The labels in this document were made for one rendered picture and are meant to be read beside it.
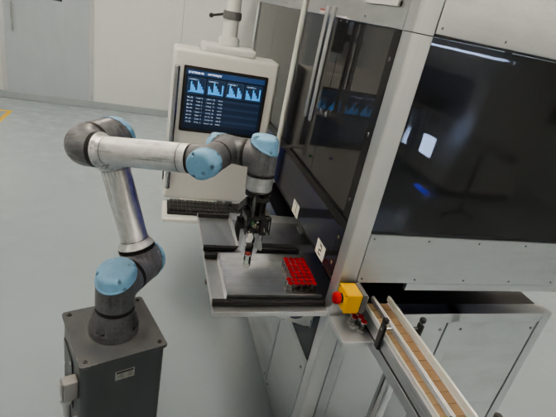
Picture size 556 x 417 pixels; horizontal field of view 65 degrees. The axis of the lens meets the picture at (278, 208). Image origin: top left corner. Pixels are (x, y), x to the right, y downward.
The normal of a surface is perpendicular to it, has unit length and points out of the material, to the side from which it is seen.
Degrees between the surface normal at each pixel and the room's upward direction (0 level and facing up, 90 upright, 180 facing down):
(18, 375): 0
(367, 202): 90
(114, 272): 8
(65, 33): 90
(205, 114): 90
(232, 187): 90
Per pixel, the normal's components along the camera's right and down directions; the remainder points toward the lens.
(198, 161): -0.29, 0.36
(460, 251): 0.23, 0.45
